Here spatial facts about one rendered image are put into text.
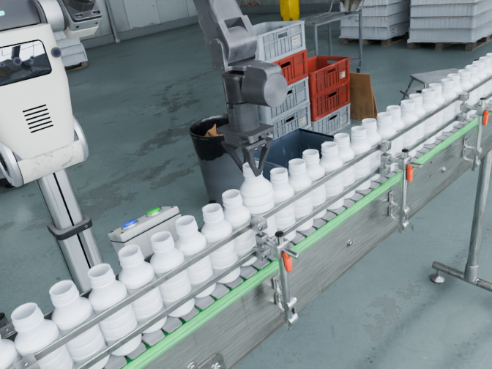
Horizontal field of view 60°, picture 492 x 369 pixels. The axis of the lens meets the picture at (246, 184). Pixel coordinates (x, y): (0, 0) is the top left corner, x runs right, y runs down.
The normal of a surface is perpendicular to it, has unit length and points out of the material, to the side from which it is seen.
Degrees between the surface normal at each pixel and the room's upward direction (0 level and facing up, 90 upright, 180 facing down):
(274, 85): 89
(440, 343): 0
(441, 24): 89
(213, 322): 90
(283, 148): 90
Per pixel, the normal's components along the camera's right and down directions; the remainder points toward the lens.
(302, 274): 0.67, 0.26
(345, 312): -0.13, -0.88
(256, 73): -0.74, 0.39
